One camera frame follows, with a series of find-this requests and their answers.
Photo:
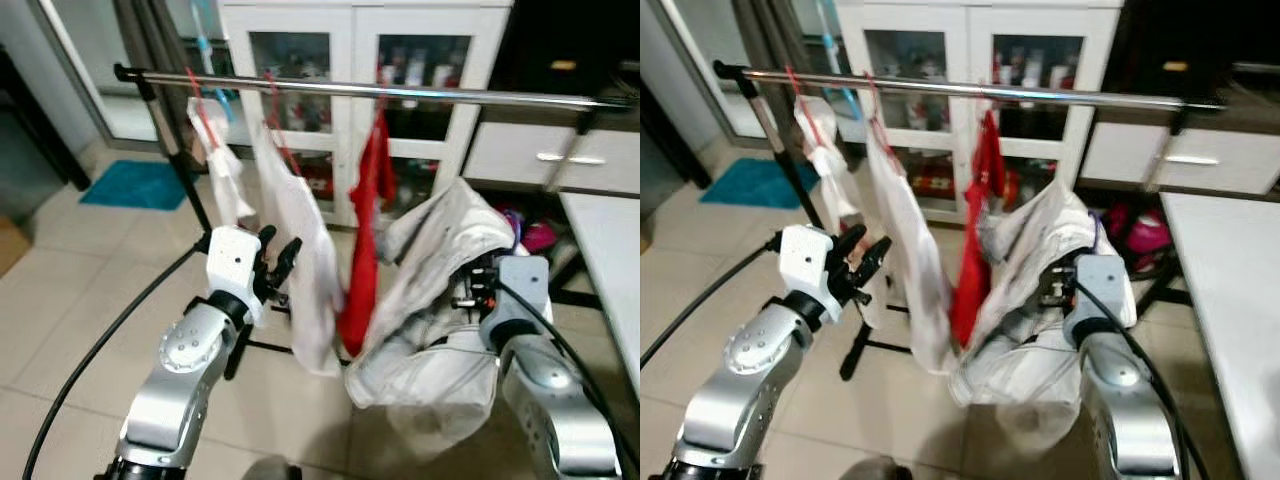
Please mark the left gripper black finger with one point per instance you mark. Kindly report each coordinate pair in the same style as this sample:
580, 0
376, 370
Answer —
873, 262
850, 242
266, 243
287, 262

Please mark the cream denim jeans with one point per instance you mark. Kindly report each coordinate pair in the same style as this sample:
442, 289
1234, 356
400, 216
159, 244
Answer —
1030, 370
430, 370

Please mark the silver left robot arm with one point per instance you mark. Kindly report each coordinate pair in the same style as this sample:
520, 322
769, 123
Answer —
180, 370
745, 370

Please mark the red clothes hanger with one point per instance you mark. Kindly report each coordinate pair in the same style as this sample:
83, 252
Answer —
803, 100
382, 102
280, 130
880, 125
200, 105

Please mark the white T-shirt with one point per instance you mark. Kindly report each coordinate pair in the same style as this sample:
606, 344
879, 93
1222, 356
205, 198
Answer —
910, 250
300, 250

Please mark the small white patterned garment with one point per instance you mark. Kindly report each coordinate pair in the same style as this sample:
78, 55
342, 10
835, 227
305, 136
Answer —
225, 170
830, 165

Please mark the pink plastic object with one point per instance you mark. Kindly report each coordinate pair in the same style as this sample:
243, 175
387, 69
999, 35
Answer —
1140, 230
540, 235

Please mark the plain red T-shirt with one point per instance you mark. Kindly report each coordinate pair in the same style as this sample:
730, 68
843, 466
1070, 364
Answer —
368, 220
980, 220

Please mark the teal floor mat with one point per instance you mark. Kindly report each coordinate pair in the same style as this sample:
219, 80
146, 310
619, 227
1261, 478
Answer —
135, 185
755, 183

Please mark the white table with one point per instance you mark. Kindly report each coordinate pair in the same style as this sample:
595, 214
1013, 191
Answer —
1230, 320
610, 270

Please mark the robot leg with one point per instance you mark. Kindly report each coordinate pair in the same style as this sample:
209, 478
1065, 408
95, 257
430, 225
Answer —
270, 468
872, 468

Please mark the metal clothes rack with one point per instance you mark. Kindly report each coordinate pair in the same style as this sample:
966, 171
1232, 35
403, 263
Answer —
450, 91
1050, 91

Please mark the light blue hanging tool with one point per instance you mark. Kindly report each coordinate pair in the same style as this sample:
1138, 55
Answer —
205, 40
830, 40

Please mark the grey curtain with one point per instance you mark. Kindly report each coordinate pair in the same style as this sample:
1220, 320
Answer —
768, 50
150, 50

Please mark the glass sliding door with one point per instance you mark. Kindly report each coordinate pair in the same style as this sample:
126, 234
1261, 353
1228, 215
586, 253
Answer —
700, 80
85, 70

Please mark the white glass door cabinet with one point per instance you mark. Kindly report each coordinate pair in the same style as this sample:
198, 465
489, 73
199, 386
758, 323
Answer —
975, 20
360, 20

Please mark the black speaker box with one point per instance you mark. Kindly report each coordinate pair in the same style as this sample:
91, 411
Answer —
1190, 40
570, 40

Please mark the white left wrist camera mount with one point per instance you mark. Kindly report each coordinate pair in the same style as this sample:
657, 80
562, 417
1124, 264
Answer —
805, 265
233, 265

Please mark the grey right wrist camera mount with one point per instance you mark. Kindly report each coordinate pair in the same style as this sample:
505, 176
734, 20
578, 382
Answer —
520, 290
1100, 295

